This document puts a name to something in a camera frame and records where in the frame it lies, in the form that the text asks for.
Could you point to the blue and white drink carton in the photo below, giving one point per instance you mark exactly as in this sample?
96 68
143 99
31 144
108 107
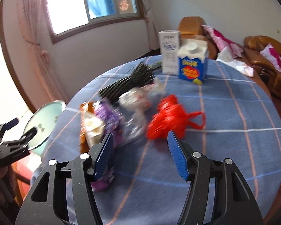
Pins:
193 63

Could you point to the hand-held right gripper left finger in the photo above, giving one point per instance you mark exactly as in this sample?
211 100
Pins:
104 154

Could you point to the orange snack wrapper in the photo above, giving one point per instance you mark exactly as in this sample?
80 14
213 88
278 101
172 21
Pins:
89 126

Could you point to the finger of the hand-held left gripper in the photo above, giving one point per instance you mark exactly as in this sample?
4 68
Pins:
28 134
13 121

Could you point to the long pink curtain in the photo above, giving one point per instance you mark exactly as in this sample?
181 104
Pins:
32 46

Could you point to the white milk carton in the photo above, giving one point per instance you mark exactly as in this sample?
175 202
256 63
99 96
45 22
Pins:
169 51

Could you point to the black foam net sleeve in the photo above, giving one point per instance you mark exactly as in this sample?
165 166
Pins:
131 79

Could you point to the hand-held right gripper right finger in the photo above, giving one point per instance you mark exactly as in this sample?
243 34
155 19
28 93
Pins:
178 157

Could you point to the clear wrapper with white label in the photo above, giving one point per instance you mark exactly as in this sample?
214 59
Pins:
135 107

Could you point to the teal cartoon print waste bin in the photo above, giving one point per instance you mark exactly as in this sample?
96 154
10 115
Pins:
44 121

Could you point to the white plastic bag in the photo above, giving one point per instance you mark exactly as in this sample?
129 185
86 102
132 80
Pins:
236 65

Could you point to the blue plaid tablecloth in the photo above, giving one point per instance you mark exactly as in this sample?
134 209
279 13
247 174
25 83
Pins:
224 121

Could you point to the clear crinkled plastic wrap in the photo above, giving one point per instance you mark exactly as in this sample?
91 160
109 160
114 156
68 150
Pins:
158 86

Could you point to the short pale curtain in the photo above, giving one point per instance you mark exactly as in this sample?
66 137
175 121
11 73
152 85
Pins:
149 28

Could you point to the large pink floral pillow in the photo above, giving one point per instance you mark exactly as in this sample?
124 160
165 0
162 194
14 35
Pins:
215 36

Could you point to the red plastic bag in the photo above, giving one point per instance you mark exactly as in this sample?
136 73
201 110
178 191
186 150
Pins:
168 119

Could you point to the purple snack wrapper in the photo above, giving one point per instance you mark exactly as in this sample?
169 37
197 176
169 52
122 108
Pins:
109 119

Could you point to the brown leather sofa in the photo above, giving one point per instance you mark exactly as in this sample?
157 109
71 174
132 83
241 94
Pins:
260 61

